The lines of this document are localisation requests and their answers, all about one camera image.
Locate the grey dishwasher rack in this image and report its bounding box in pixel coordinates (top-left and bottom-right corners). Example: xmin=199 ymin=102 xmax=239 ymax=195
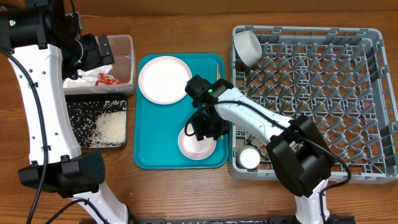
xmin=229 ymin=26 xmax=397 ymax=184

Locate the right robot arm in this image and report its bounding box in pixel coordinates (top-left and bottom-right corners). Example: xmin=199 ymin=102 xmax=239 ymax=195
xmin=185 ymin=75 xmax=352 ymax=223

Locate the pink shallow bowl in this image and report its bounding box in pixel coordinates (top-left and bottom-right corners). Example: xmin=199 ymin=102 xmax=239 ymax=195
xmin=178 ymin=128 xmax=216 ymax=161

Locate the red snack wrapper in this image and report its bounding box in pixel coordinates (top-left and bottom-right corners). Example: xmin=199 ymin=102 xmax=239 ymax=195
xmin=95 ymin=73 xmax=121 ymax=86

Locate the rice pile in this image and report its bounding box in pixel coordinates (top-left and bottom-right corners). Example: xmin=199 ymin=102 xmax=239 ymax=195
xmin=90 ymin=111 xmax=127 ymax=148

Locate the clear plastic bin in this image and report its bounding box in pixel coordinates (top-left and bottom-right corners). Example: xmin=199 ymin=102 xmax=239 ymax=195
xmin=63 ymin=35 xmax=136 ymax=95

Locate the white bowl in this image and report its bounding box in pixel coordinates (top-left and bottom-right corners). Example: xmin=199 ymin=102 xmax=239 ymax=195
xmin=233 ymin=30 xmax=262 ymax=67

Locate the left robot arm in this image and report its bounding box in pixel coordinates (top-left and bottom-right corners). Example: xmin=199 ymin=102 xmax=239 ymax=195
xmin=1 ymin=0 xmax=136 ymax=223

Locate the black tray bin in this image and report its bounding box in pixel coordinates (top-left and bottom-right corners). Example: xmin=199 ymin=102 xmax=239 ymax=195
xmin=65 ymin=93 xmax=128 ymax=149

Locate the white tissue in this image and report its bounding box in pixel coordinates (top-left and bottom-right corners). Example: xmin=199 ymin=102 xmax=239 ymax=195
xmin=63 ymin=65 xmax=113 ymax=88

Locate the white paper cup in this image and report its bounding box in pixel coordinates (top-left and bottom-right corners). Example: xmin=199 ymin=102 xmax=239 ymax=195
xmin=236 ymin=146 xmax=261 ymax=170

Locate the large white plate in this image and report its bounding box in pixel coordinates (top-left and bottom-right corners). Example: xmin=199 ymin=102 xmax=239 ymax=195
xmin=138 ymin=56 xmax=192 ymax=105

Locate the teal plastic tray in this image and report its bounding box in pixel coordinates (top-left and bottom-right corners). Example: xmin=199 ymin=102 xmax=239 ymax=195
xmin=133 ymin=53 xmax=228 ymax=169

